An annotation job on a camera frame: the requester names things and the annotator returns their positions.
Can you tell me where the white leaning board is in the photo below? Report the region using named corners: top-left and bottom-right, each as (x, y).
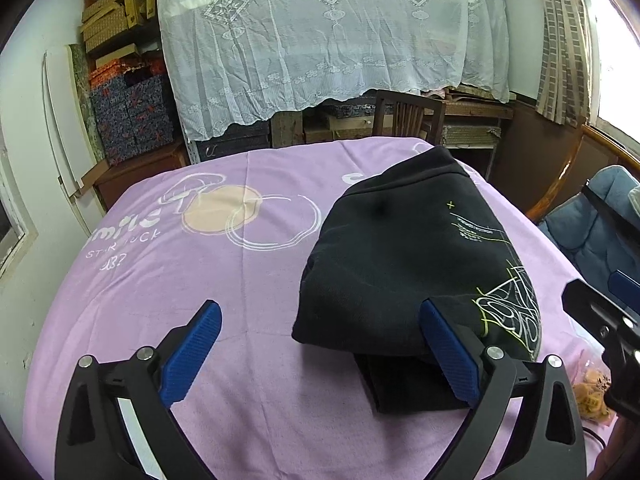
top-left (42, 50), bottom-right (97, 197)

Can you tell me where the checked beige curtain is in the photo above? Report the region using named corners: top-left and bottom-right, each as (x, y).
top-left (536, 0), bottom-right (601, 126)

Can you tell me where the clear bag of cookies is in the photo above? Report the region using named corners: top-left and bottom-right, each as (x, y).
top-left (570, 355), bottom-right (618, 423)

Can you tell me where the stack of woven yellow boxes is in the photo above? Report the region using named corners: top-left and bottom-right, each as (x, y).
top-left (80, 0), bottom-right (158, 54)

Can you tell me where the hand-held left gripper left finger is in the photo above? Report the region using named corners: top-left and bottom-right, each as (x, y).
top-left (55, 300), bottom-right (222, 480)

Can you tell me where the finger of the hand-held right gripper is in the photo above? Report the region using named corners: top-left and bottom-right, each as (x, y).
top-left (607, 270), bottom-right (640, 313)
top-left (561, 280), bottom-right (640, 335)

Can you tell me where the dark storage box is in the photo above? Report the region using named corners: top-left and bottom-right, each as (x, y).
top-left (192, 120), bottom-right (273, 163)

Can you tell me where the glossy wooden armchair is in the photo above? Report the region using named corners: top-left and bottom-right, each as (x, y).
top-left (525, 125), bottom-right (640, 226)

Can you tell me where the brown wooden crate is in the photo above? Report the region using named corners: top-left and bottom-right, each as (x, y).
top-left (271, 109), bottom-right (306, 149)

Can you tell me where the white framed window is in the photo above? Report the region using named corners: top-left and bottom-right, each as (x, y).
top-left (0, 150), bottom-right (39, 277)

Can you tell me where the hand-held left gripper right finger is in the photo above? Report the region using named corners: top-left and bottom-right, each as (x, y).
top-left (419, 297), bottom-right (587, 480)

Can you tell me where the low wooden cabinet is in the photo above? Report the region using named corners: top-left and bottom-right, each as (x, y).
top-left (92, 142), bottom-right (191, 211)

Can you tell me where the purple printed blanket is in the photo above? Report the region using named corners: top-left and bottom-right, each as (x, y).
top-left (27, 136), bottom-right (608, 480)

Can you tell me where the stack of patterned blue boxes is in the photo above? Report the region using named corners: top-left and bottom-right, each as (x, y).
top-left (90, 75), bottom-right (176, 166)

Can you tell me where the wooden shelf with woven mats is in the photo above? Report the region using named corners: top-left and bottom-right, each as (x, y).
top-left (442, 87), bottom-right (516, 161)

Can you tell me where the bright window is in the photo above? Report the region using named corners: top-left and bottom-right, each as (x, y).
top-left (575, 0), bottom-right (640, 151)

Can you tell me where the green marbled board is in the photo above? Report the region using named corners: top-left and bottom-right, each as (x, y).
top-left (69, 42), bottom-right (111, 163)

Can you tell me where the blue quilted cushion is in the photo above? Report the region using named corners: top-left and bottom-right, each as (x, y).
top-left (542, 165), bottom-right (640, 306)

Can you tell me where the dark wooden chair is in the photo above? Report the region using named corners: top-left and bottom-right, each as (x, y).
top-left (372, 89), bottom-right (447, 149)

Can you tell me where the black cable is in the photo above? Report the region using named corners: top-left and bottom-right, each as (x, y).
top-left (582, 425), bottom-right (608, 453)

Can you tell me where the black strap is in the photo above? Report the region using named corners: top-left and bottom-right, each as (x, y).
top-left (582, 182), bottom-right (640, 232)

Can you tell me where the white lace curtain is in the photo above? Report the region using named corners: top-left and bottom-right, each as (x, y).
top-left (156, 0), bottom-right (511, 141)

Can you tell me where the black hooded zip jacket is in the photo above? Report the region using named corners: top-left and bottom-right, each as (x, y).
top-left (291, 145), bottom-right (543, 413)

